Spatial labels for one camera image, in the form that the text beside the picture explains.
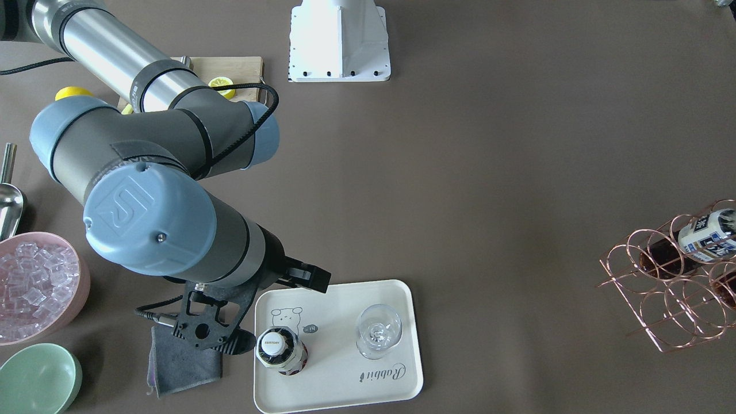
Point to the green bowl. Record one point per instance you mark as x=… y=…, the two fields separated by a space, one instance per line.
x=41 y=378

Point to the wooden cutting board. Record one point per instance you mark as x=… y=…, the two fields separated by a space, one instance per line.
x=238 y=69

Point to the grey folded cloth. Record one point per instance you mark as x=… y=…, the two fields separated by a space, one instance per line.
x=175 y=366

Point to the metal ice scoop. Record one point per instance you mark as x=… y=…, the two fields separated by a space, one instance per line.
x=12 y=198

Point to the cream rectangular tray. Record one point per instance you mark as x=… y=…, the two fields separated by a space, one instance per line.
x=336 y=375

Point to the half lemon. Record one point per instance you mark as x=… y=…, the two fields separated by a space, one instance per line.
x=222 y=84

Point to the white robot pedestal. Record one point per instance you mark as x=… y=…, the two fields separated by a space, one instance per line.
x=338 y=41

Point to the yellow lemon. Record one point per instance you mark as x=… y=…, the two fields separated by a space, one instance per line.
x=72 y=91

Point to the tea bottle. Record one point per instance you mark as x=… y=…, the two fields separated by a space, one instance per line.
x=280 y=349
x=724 y=287
x=708 y=239

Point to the tea bottle front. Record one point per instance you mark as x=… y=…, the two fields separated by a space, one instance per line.
x=280 y=349

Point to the copper wire bottle basket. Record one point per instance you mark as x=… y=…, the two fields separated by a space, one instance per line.
x=676 y=313

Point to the clear wine glass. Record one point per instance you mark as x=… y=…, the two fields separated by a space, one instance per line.
x=379 y=329

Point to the tea bottle back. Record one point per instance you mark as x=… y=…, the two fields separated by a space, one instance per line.
x=708 y=239

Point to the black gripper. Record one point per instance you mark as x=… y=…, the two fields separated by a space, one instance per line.
x=275 y=256

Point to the tea bottle middle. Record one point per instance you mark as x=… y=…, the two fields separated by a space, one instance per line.
x=724 y=287

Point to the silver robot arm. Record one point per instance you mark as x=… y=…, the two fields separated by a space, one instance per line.
x=138 y=175

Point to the pink bowl with ice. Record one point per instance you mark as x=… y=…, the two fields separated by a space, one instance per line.
x=45 y=285

